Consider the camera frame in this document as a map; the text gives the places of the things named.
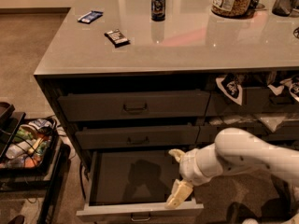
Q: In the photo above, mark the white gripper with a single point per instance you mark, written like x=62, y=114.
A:
x=189, y=169

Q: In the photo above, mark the grey drawer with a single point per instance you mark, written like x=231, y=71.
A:
x=255, y=100
x=132, y=188
x=134, y=105
x=288, y=131
x=151, y=136

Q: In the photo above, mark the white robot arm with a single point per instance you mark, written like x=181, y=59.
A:
x=233, y=152

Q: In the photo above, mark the clear plastic bag in drawer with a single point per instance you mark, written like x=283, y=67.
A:
x=270, y=121

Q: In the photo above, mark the grey drawer cabinet island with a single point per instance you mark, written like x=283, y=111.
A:
x=185, y=52

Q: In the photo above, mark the dark snack bar packet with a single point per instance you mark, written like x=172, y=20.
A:
x=117, y=38

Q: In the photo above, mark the black tray of items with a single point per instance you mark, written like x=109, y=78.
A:
x=27, y=145

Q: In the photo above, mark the blue soda can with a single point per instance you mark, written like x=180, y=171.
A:
x=158, y=10

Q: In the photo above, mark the blue snack wrapper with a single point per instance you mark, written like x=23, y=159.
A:
x=90, y=16

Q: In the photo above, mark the dark glass container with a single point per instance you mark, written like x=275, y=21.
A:
x=284, y=8

